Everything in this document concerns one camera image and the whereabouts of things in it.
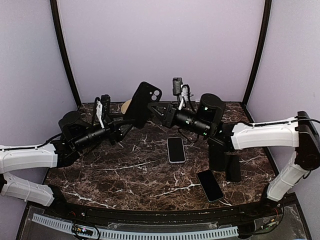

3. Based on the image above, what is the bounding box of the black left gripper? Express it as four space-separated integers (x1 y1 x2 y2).
73 112 136 152

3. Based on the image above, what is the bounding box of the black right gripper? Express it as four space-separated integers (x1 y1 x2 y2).
148 100 211 137

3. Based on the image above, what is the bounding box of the lilac phone case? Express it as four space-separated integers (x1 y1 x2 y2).
166 136 186 165

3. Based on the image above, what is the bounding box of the black screen phone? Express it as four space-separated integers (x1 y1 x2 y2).
167 137 185 162

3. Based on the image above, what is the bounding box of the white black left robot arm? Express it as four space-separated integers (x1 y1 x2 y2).
0 111 135 218

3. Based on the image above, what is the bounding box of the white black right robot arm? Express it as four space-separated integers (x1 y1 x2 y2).
147 93 320 217

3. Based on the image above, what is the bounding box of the phone with green edge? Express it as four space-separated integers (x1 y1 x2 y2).
197 169 224 203

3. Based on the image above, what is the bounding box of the beige ceramic plate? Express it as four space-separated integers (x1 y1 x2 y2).
121 99 132 114

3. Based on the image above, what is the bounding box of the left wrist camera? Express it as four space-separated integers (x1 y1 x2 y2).
91 94 111 129

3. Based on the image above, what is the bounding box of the white slotted cable duct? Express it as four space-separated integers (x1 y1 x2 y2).
31 213 239 240

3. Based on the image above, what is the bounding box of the black left corner post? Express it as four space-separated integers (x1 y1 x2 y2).
49 0 82 108

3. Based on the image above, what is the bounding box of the black corner post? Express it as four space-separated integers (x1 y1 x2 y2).
49 0 82 108
242 0 272 106

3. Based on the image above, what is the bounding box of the black right corner post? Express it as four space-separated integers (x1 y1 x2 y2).
242 0 272 106

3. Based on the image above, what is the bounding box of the black front rail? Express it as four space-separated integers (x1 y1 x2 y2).
44 196 292 226

